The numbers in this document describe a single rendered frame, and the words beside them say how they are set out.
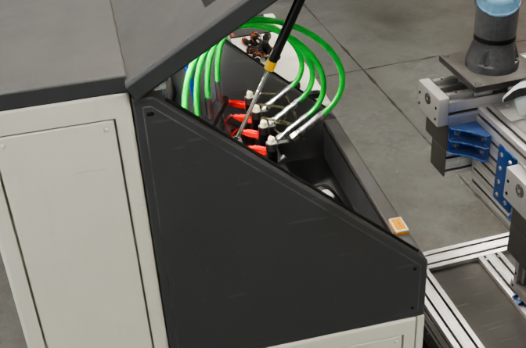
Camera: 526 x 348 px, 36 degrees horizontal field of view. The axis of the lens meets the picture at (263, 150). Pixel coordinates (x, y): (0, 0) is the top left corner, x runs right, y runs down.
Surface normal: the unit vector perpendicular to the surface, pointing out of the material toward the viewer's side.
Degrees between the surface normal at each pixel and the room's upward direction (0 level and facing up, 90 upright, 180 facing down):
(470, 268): 0
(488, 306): 0
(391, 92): 0
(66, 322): 90
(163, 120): 90
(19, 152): 90
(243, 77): 90
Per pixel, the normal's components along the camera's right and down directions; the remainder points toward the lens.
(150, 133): 0.23, 0.51
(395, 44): -0.05, -0.85
